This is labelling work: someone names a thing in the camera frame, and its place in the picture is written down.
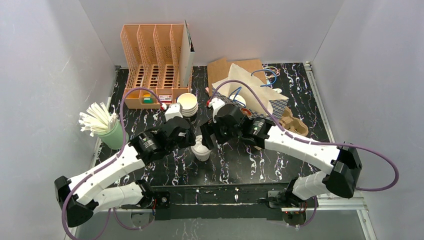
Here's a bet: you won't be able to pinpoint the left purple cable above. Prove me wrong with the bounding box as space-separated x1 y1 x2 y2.
61 87 167 240

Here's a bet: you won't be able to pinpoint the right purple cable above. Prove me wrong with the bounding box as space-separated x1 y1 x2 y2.
206 79 400 229

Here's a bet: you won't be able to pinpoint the orange plastic file rack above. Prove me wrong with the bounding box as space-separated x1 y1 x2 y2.
120 23 192 109

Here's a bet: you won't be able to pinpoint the purple cable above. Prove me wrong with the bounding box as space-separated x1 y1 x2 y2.
206 79 400 229
61 87 167 240

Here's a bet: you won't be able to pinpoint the brown pulp cup carrier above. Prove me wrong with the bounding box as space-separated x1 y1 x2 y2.
279 106 309 137

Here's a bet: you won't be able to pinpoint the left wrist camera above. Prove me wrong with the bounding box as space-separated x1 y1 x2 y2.
164 103 183 121

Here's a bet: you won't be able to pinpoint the green cup of straws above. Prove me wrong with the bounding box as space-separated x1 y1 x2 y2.
78 102 130 150

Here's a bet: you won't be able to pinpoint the blue checkered paper bag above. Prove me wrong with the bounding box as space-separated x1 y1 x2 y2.
212 63 289 120

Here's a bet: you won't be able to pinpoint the stack of white paper cups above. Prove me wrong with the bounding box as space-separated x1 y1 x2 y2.
176 93 198 117

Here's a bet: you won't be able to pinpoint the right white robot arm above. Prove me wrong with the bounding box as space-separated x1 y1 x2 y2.
200 98 362 204

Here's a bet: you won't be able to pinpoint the red sugar packet box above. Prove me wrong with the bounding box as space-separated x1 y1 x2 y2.
159 94 173 104

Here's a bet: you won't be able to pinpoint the brown kraft paper bags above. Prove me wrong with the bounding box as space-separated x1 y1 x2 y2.
207 57 263 96

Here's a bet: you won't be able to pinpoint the green yellow packets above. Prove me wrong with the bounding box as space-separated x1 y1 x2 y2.
142 93 157 104

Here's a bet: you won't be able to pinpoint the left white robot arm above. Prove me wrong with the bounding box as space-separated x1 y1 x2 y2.
54 116 196 228

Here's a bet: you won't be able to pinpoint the grey folder in rack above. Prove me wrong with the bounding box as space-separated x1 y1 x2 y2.
179 20 195 88

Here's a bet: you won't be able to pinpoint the colourful bag handles bundle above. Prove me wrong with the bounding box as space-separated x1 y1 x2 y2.
262 65 281 80

